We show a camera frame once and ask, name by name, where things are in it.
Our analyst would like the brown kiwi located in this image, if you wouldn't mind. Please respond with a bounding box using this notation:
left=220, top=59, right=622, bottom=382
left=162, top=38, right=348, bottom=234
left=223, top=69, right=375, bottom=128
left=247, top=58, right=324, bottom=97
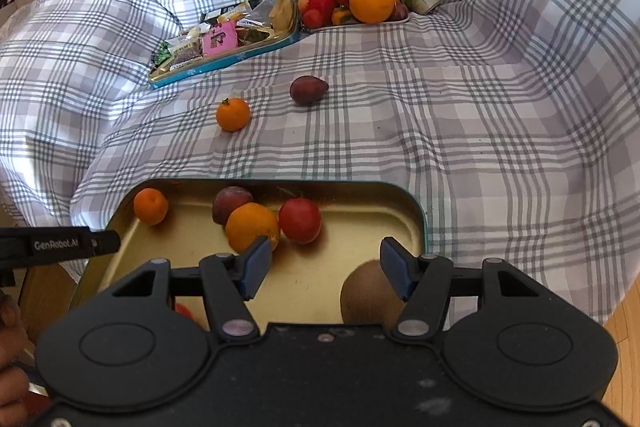
left=340, top=259, right=406, bottom=331

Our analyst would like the large mandarin with stem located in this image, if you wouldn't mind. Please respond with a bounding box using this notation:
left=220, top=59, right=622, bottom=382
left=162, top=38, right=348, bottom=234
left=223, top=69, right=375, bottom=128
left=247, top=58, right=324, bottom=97
left=224, top=202, right=281, bottom=254

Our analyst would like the dark purple plum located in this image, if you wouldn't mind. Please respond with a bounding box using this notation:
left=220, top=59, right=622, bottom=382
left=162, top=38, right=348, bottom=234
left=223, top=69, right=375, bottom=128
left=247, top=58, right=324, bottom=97
left=212, top=186, right=254, bottom=227

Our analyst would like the small orange mandarin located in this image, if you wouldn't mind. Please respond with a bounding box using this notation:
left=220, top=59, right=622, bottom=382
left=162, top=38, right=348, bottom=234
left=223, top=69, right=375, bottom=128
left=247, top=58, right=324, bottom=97
left=134, top=187, right=169, bottom=227

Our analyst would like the person's left hand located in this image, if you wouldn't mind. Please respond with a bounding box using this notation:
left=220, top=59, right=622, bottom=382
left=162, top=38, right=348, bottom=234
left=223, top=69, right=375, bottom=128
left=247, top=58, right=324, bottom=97
left=1, top=294, right=29, bottom=426

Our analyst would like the red tomato in tray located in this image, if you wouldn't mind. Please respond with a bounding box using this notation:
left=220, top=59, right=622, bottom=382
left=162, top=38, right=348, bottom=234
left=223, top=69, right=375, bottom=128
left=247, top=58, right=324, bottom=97
left=278, top=197, right=322, bottom=245

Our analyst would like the gold tray teal rim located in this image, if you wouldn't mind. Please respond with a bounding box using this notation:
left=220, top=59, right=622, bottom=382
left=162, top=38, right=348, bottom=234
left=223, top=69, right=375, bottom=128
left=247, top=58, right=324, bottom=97
left=70, top=179, right=431, bottom=327

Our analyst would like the grey plaid bed sheet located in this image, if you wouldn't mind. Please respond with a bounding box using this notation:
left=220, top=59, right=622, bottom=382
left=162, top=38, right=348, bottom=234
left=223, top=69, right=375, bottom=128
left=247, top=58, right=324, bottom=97
left=1, top=0, right=639, bottom=321

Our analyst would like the pink snack packet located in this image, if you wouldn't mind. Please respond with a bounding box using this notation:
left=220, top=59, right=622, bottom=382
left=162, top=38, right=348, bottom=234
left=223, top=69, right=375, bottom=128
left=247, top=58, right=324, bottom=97
left=201, top=22, right=238, bottom=57

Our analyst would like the teal snack tray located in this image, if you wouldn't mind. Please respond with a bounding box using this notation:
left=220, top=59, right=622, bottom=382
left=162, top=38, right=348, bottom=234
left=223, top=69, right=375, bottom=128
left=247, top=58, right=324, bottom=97
left=149, top=0, right=300, bottom=89

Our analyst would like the white fruit plate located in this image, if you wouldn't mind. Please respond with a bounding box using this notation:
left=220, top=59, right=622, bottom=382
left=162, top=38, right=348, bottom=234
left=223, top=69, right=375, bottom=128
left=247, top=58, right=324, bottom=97
left=300, top=8, right=410, bottom=33

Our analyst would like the tan paper snack bag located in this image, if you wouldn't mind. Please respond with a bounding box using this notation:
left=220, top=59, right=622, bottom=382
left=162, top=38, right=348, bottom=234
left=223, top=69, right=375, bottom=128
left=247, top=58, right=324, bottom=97
left=269, top=0, right=294, bottom=32

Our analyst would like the small red tomato on plate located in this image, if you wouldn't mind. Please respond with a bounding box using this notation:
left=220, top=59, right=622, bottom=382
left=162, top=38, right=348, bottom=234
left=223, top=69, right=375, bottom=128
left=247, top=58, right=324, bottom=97
left=303, top=9, right=324, bottom=30

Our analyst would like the big orange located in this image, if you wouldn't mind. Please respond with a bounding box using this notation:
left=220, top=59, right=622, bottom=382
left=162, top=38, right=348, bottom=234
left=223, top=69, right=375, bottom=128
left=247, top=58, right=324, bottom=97
left=349, top=0, right=395, bottom=24

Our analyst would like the red apple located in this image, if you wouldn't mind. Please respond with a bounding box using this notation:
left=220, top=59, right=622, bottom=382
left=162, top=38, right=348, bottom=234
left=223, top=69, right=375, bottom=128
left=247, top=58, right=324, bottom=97
left=298, top=0, right=335, bottom=24

